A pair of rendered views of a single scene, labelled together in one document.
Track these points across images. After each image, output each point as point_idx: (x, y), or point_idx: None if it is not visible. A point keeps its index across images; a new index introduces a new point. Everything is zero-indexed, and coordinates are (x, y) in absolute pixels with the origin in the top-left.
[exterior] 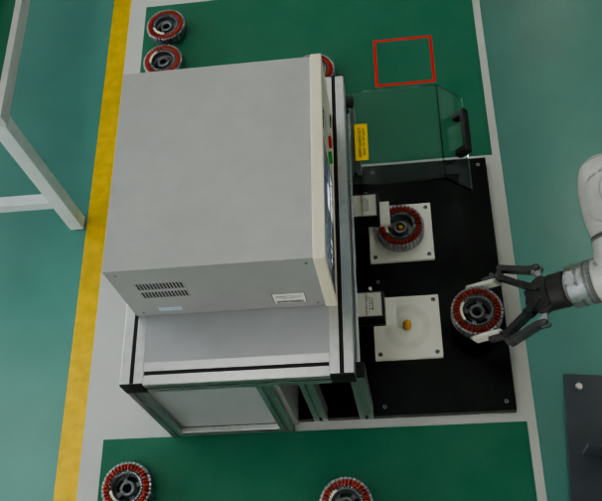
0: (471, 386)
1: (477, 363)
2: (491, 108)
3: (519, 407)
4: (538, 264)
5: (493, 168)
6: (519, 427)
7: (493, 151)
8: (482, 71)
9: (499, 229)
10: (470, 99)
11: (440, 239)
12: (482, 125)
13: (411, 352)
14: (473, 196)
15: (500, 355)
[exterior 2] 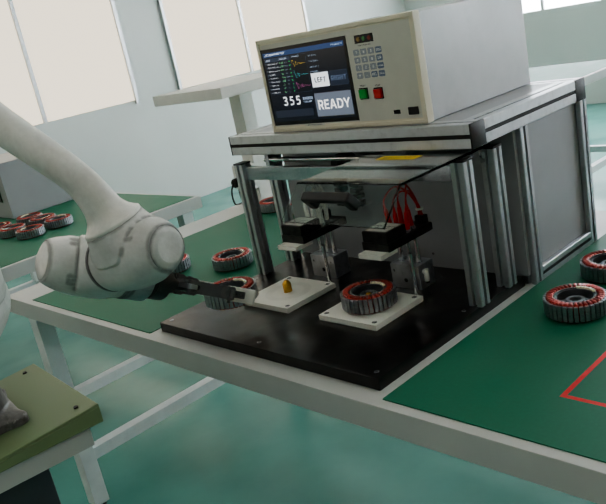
0: (206, 310)
1: (213, 316)
2: (450, 424)
3: (162, 333)
4: (189, 281)
5: (363, 393)
6: (152, 328)
7: (385, 402)
8: (531, 443)
9: (294, 372)
10: (488, 412)
11: (333, 327)
12: (432, 406)
13: (267, 289)
14: (345, 357)
15: (199, 326)
